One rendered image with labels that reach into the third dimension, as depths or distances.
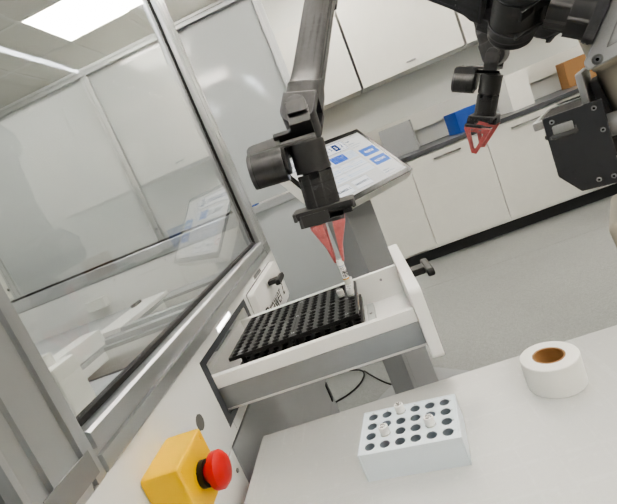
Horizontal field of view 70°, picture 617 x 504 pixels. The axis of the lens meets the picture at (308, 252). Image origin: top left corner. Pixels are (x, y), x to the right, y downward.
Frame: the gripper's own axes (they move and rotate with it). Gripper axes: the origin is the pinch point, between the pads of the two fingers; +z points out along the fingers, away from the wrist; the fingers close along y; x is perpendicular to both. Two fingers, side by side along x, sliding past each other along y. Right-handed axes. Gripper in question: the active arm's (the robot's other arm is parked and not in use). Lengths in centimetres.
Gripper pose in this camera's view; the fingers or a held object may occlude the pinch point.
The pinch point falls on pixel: (338, 256)
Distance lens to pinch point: 74.2
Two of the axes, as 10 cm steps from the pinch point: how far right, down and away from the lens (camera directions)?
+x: -0.7, 2.3, -9.7
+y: -9.6, 2.6, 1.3
